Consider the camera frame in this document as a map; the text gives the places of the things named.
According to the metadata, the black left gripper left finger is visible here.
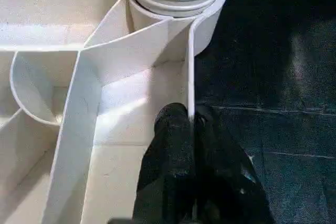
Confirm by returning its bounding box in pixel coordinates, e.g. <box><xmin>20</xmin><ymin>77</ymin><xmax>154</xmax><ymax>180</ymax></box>
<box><xmin>131</xmin><ymin>102</ymin><xmax>196</xmax><ymax>224</ymax></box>

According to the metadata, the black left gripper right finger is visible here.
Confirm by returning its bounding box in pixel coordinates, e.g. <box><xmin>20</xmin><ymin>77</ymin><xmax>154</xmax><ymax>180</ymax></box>
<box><xmin>191</xmin><ymin>104</ymin><xmax>275</xmax><ymax>224</ymax></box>

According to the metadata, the white plastic table top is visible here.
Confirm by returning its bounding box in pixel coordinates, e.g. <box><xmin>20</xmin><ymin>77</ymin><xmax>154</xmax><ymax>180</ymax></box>
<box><xmin>0</xmin><ymin>0</ymin><xmax>228</xmax><ymax>224</ymax></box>

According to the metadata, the black work mat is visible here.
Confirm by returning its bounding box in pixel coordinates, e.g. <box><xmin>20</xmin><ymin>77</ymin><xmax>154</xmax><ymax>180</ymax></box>
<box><xmin>0</xmin><ymin>0</ymin><xmax>336</xmax><ymax>224</ymax></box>

